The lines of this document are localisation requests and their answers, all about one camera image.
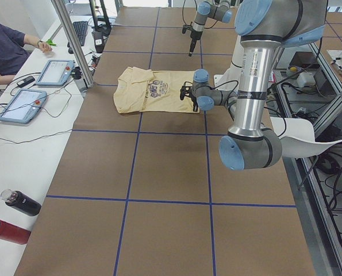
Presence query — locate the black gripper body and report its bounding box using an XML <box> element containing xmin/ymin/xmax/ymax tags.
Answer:
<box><xmin>189</xmin><ymin>29</ymin><xmax>201</xmax><ymax>56</ymax></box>
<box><xmin>190</xmin><ymin>97</ymin><xmax>199</xmax><ymax>112</ymax></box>

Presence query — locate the cream long-sleeve printed shirt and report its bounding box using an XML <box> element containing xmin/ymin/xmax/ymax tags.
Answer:
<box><xmin>113</xmin><ymin>67</ymin><xmax>198</xmax><ymax>113</ymax></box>

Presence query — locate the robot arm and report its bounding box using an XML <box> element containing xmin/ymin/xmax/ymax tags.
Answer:
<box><xmin>190</xmin><ymin>1</ymin><xmax>328</xmax><ymax>170</ymax></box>
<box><xmin>182</xmin><ymin>1</ymin><xmax>240</xmax><ymax>57</ymax></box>

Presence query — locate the person's hand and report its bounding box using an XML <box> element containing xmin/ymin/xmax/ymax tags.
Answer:
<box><xmin>39</xmin><ymin>42</ymin><xmax>52</xmax><ymax>52</ymax></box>

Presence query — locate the white plastic chair seat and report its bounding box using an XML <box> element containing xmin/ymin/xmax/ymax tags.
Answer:
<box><xmin>271</xmin><ymin>117</ymin><xmax>342</xmax><ymax>158</ymax></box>

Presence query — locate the black keyboard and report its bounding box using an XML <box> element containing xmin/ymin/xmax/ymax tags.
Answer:
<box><xmin>72</xmin><ymin>21</ymin><xmax>88</xmax><ymax>46</ymax></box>

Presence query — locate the upper teach pendant tablet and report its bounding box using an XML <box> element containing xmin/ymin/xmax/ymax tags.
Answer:
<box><xmin>36</xmin><ymin>60</ymin><xmax>74</xmax><ymax>86</ymax></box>

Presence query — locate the teach pendant tablet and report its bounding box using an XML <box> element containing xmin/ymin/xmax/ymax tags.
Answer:
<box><xmin>0</xmin><ymin>89</ymin><xmax>48</xmax><ymax>124</ymax></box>
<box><xmin>36</xmin><ymin>60</ymin><xmax>74</xmax><ymax>86</ymax></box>

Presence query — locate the green object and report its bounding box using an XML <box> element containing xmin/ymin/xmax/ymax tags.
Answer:
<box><xmin>46</xmin><ymin>39</ymin><xmax>57</xmax><ymax>47</ymax></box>

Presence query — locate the black phone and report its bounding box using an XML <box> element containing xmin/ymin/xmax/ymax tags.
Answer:
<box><xmin>17</xmin><ymin>76</ymin><xmax>35</xmax><ymax>88</ymax></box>

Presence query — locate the lower teach pendant tablet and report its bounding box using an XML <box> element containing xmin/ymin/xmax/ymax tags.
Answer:
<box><xmin>0</xmin><ymin>89</ymin><xmax>48</xmax><ymax>124</ymax></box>

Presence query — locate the person in navy shirt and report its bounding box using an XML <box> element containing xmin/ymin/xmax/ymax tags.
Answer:
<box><xmin>0</xmin><ymin>24</ymin><xmax>44</xmax><ymax>85</ymax></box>

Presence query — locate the black water bottle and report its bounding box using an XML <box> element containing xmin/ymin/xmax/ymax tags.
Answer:
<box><xmin>0</xmin><ymin>189</ymin><xmax>41</xmax><ymax>216</ymax></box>

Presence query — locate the red cylinder bottle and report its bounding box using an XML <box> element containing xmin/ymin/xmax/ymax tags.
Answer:
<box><xmin>0</xmin><ymin>220</ymin><xmax>31</xmax><ymax>245</ymax></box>

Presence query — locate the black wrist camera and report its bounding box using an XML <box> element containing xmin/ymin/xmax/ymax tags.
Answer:
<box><xmin>182</xmin><ymin>24</ymin><xmax>192</xmax><ymax>34</ymax></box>
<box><xmin>180</xmin><ymin>82</ymin><xmax>192</xmax><ymax>101</ymax></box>

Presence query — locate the aluminium frame post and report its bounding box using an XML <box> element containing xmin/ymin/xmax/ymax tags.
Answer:
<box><xmin>51</xmin><ymin>0</ymin><xmax>94</xmax><ymax>88</ymax></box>

